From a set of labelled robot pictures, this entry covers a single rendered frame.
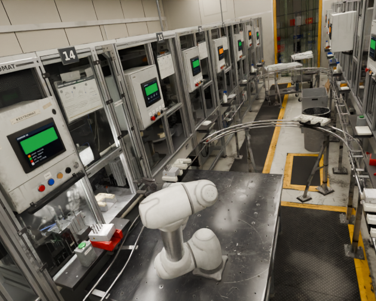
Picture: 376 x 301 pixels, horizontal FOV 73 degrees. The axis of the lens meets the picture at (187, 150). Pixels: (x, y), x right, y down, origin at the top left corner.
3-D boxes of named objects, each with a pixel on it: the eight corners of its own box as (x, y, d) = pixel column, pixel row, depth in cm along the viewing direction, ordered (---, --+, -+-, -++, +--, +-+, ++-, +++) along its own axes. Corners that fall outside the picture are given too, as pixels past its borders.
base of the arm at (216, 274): (230, 252, 165) (229, 246, 163) (220, 282, 147) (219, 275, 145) (204, 247, 173) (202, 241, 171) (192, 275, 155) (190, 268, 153)
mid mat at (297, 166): (330, 192, 303) (330, 192, 302) (281, 189, 326) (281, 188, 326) (326, 154, 383) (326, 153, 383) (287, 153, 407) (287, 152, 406)
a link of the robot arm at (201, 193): (205, 174, 116) (177, 184, 112) (218, 172, 98) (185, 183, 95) (214, 202, 115) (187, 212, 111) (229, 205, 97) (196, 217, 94)
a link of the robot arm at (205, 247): (227, 264, 151) (223, 236, 142) (199, 276, 147) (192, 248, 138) (216, 245, 165) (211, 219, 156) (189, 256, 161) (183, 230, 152)
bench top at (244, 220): (257, 354, 116) (256, 349, 114) (85, 294, 161) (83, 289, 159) (284, 177, 237) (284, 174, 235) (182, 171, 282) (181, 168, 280)
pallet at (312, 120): (293, 125, 305) (293, 117, 301) (300, 121, 311) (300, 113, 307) (323, 131, 276) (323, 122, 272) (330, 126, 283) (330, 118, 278)
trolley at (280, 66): (268, 106, 634) (266, 66, 594) (263, 100, 685) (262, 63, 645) (305, 101, 621) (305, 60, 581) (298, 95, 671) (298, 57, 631)
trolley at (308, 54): (315, 89, 693) (317, 52, 653) (293, 92, 711) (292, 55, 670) (311, 82, 765) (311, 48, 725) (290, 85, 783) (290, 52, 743)
